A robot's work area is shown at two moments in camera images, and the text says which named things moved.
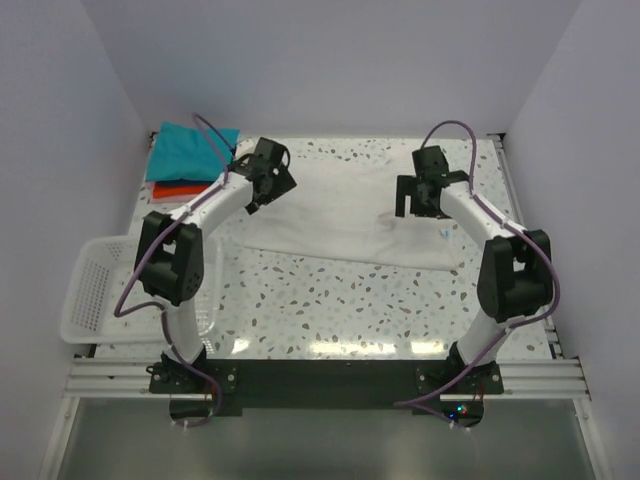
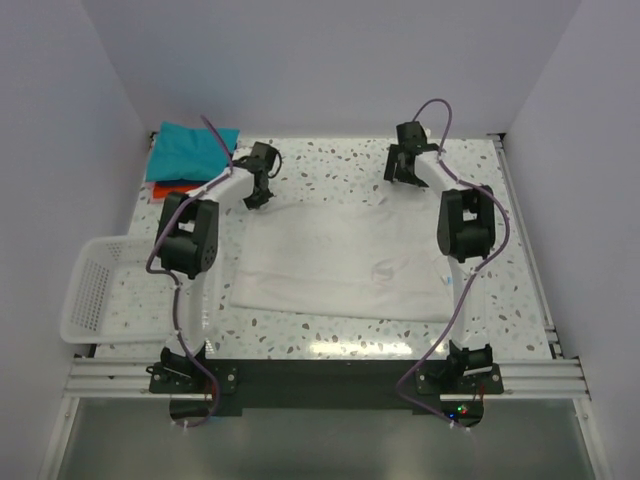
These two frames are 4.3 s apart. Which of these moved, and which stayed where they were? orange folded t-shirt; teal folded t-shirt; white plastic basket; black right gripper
Moved: black right gripper
Stayed: orange folded t-shirt; white plastic basket; teal folded t-shirt
